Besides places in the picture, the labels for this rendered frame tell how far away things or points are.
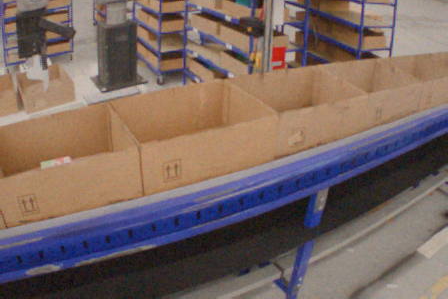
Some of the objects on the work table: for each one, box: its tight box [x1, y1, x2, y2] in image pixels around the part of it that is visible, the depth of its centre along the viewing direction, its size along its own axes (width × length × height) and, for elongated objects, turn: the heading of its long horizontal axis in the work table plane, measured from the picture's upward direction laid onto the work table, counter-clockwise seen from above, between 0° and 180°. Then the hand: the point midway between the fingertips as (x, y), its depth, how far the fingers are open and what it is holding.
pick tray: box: [15, 63, 76, 114], centre depth 195 cm, size 28×38×10 cm
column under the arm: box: [90, 17, 149, 93], centre depth 208 cm, size 26×26×33 cm
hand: (45, 81), depth 97 cm, fingers open, 10 cm apart
